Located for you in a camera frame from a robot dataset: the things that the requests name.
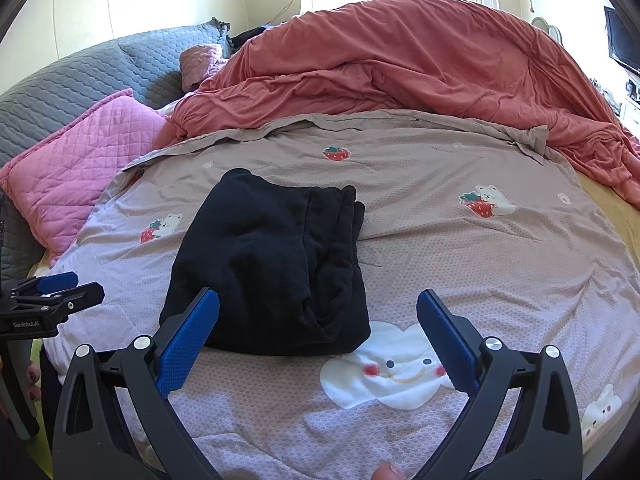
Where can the person's right hand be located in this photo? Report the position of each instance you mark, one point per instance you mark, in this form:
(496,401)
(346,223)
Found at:
(389,472)

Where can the small mauve pillow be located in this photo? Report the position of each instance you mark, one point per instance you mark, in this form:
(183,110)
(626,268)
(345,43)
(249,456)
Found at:
(200,65)

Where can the grey quilted ruffled pillow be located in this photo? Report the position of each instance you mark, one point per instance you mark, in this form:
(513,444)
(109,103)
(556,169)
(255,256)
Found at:
(160,60)

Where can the white rounded object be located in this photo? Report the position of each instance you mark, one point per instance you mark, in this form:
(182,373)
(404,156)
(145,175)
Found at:
(545,27)

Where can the black sweater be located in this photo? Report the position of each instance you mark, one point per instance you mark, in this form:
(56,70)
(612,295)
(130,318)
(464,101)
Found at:
(260,260)

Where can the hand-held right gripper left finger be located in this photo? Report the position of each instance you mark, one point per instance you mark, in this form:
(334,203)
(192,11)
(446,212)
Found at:
(192,345)

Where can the person's left hand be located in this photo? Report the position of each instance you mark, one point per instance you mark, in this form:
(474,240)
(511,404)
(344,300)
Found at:
(33,374)

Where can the dark clothes pile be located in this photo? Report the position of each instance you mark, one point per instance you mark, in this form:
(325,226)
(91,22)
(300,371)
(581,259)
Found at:
(250,37)

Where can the yellow bed sheet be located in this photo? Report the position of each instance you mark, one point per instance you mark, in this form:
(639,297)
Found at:
(617,220)

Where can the printed strawberry bear quilt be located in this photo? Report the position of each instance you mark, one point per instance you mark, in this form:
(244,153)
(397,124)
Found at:
(450,260)

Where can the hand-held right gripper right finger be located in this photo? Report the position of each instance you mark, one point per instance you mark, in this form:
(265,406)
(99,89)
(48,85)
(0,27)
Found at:
(447,342)

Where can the coral red duvet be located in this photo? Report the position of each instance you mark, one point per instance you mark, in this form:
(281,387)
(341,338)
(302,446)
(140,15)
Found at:
(400,60)

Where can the pink quilted pillow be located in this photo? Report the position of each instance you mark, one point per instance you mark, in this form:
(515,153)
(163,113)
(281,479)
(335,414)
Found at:
(75,170)

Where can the black television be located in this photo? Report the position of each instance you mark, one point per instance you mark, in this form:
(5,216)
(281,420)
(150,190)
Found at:
(622,40)

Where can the cluttered white cabinet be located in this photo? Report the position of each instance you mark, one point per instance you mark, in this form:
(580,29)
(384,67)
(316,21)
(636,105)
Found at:
(632,110)

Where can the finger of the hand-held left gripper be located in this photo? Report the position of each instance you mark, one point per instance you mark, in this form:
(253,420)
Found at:
(85,294)
(57,281)

